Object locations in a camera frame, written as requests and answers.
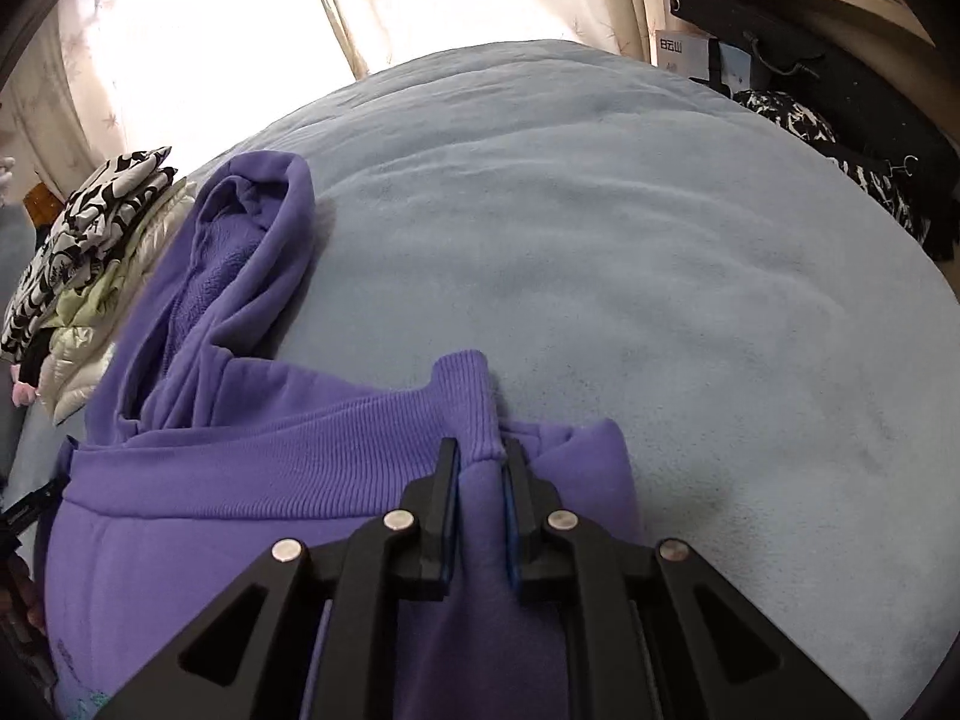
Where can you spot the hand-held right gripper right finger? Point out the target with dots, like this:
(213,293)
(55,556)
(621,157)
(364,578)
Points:
(525,532)

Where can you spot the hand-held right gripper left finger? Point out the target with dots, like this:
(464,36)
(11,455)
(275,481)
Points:
(431,532)

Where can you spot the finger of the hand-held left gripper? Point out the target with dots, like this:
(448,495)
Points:
(30,510)

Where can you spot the purple zip hoodie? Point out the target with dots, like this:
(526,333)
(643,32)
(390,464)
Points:
(262,480)

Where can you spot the stack of folded clothes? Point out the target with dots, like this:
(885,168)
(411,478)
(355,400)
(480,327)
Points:
(75,367)

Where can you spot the white and pink plush toy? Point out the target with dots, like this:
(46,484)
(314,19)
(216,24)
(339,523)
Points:
(24,392)

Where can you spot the folded black garment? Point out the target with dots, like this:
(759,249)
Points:
(34,356)

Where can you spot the light green garment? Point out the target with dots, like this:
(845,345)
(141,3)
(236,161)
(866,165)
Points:
(90,300)

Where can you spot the black and white patterned garment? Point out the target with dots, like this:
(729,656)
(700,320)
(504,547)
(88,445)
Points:
(82,232)

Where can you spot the grey-blue fleece blanket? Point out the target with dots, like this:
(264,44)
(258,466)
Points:
(600,240)

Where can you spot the sheer floral curtain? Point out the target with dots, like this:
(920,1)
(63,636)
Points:
(465,0)
(90,90)

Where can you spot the black cloth with white print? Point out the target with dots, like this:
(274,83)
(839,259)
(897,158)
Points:
(877,180)

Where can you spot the white and blue box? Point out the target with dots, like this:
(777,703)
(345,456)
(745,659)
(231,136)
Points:
(679,52)

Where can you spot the black bag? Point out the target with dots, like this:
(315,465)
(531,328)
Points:
(862,67)

